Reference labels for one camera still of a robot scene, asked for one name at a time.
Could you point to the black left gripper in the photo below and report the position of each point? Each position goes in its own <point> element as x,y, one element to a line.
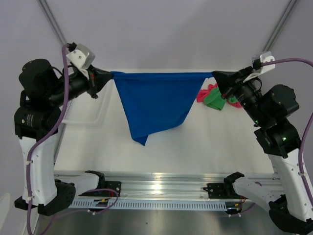
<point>97,78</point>

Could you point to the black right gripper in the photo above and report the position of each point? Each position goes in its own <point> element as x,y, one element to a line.
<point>231,82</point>

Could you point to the blue microfiber towel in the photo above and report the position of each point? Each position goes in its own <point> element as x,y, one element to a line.
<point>155,102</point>

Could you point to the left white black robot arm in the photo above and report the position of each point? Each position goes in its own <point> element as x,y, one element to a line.
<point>36,124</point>

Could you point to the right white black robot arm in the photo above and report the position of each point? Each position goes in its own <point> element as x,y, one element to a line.
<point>290,211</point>

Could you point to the green microfiber towel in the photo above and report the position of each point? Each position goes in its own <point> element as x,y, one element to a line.
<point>215,101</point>

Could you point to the pink microfiber towel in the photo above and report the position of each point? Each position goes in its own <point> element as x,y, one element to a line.
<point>204,92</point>

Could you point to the white plastic basket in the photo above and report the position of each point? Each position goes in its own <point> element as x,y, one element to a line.
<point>86,111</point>

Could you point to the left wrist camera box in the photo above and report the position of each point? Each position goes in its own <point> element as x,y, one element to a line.
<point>81,57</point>

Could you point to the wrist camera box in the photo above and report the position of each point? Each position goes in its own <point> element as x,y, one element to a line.
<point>81,57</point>
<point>257,65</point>

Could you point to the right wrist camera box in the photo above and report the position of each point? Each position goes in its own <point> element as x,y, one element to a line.
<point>257,65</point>

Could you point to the left aluminium frame post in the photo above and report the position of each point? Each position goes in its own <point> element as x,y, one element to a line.
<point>51,19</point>

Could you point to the aluminium frame post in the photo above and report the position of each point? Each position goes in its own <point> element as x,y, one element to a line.
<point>280,25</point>
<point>51,19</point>

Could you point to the aluminium extrusion rail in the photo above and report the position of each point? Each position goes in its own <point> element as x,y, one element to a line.
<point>164,186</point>

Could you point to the right aluminium frame post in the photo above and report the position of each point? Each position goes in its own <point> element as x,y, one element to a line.
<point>280,25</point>

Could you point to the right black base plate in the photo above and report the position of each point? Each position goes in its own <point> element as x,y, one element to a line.
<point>221,191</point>

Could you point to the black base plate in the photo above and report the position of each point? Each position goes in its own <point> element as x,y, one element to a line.
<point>115,185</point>
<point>221,191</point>

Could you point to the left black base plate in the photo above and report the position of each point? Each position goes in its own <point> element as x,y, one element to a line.
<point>115,185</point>

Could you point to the white slotted cable duct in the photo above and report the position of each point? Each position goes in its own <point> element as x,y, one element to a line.
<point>129,204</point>

